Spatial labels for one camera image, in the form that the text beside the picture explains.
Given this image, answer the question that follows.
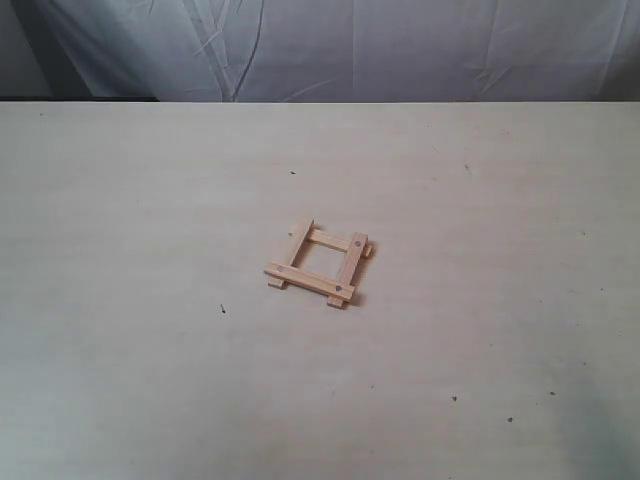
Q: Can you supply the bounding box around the white backdrop cloth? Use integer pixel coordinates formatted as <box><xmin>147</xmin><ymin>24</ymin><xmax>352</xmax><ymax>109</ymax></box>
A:
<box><xmin>1</xmin><ymin>1</ymin><xmax>639</xmax><ymax>102</ymax></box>

